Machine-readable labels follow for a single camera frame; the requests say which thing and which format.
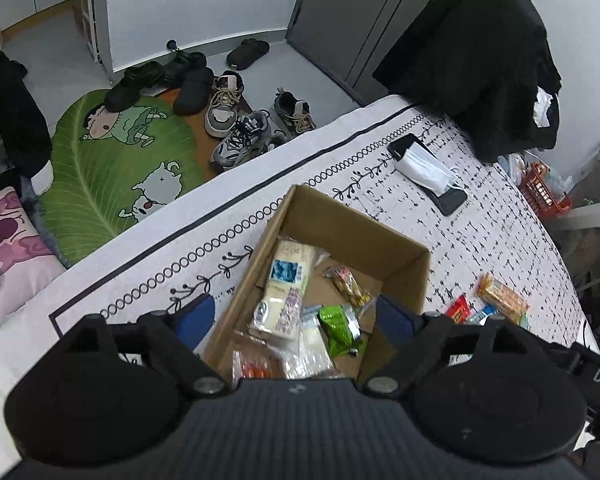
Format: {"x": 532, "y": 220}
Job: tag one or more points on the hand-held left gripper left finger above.
{"x": 196, "y": 317}

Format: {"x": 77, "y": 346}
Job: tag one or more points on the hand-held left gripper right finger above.
{"x": 397, "y": 317}

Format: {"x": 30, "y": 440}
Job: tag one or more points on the dark green snack packet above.
{"x": 342, "y": 330}

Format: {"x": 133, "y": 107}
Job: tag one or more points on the clear packet brown snacks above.
{"x": 349, "y": 285}

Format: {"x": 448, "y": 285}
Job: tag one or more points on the small red snack packet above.
{"x": 457, "y": 307}

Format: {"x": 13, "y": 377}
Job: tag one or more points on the clear packet orange snacks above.
{"x": 255, "y": 367}

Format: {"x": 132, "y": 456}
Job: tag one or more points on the small blue snack packet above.
{"x": 481, "y": 314}

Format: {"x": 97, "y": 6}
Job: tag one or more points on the cream packet blue label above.
{"x": 285, "y": 290}

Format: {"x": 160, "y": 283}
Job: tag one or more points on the white packet black label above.
{"x": 310, "y": 350}

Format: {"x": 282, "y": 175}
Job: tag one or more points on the brown cardboard box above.
{"x": 350, "y": 230}

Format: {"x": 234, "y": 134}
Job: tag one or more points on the white black patterned cloth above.
{"x": 480, "y": 240}

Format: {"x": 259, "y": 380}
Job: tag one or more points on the black phone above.
{"x": 452, "y": 202}

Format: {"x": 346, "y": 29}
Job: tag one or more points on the white face mask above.
{"x": 425, "y": 165}

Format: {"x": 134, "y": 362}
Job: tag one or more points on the green leaf cartoon rug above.
{"x": 105, "y": 185}

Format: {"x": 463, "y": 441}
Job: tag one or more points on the white desk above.
{"x": 595, "y": 210}

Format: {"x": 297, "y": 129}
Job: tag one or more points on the grey blue sneaker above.
{"x": 242, "y": 140}

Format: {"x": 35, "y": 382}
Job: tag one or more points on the red plastic basket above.
{"x": 545, "y": 192}

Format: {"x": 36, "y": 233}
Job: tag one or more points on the pink cushion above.
{"x": 15, "y": 255}

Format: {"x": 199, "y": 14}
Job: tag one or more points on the beige lace sneaker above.
{"x": 222, "y": 110}

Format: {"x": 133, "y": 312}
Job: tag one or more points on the grey lace sneaker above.
{"x": 292, "y": 112}

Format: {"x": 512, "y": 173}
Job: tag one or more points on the white crumpled cloth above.
{"x": 545, "y": 107}

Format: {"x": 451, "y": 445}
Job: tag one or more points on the black coat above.
{"x": 475, "y": 60}

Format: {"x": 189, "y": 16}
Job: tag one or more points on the black slipper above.
{"x": 247, "y": 52}

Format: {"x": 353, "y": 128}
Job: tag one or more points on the black garment white cuff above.
{"x": 10, "y": 110}

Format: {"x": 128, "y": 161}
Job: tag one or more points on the grey door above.
{"x": 380, "y": 20}

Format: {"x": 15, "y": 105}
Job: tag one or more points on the white storage rack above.
{"x": 90, "y": 20}

